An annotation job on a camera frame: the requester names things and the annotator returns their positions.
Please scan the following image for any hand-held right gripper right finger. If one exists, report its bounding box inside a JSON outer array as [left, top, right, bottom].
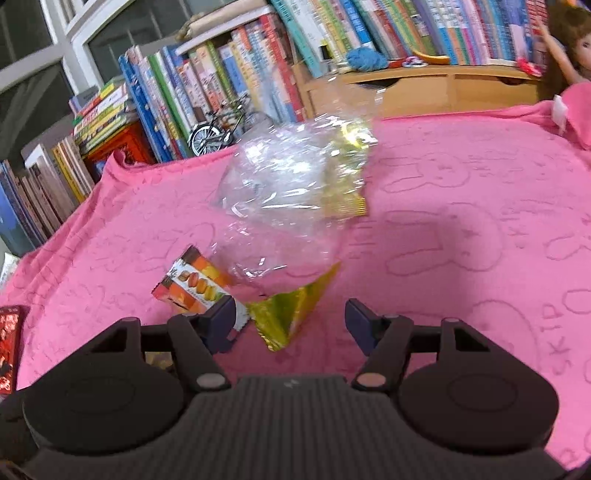
[[345, 298, 497, 393]]

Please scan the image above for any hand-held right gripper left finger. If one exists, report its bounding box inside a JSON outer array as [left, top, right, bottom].
[[90, 295, 237, 393]]

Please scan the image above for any orange macaron-print snack packet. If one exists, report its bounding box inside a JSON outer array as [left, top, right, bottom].
[[151, 244, 250, 343]]

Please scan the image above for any clear plastic bag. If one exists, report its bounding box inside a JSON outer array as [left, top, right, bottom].
[[215, 76, 384, 289]]

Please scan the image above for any small yellowish wrapper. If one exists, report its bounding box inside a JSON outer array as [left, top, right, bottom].
[[145, 352, 176, 372]]

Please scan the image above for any pink rabbit-print blanket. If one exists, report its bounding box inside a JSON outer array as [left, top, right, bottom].
[[0, 99, 591, 472]]

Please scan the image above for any miniature bicycle model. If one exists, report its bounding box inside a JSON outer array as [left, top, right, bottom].
[[188, 95, 273, 158]]

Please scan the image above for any red plastic crate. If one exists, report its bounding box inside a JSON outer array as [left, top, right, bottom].
[[85, 121, 158, 183]]

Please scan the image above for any red printed packet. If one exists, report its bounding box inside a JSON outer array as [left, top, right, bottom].
[[0, 305, 29, 400]]

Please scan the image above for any row of brown worn books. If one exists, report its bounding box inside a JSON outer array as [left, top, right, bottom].
[[0, 136, 95, 259]]

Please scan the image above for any stack of colourful books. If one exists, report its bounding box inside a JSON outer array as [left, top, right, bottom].
[[69, 76, 139, 155]]

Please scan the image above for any wooden drawer shelf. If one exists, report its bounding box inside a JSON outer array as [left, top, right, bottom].
[[291, 62, 555, 121]]

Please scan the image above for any row of colourful picture books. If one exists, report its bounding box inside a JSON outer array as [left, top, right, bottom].
[[119, 14, 305, 162]]

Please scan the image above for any blue yarn ball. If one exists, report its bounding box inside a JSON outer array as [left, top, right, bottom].
[[346, 46, 387, 72]]

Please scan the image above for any row of tall blue books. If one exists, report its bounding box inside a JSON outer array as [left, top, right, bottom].
[[270, 0, 550, 77]]

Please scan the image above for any pink towel with white tag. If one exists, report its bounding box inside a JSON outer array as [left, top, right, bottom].
[[551, 80, 591, 151]]

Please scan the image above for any long-haired doll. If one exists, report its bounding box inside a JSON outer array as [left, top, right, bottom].
[[533, 2, 591, 100]]

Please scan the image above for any white window frame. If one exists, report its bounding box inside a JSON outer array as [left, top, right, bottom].
[[0, 0, 273, 162]]

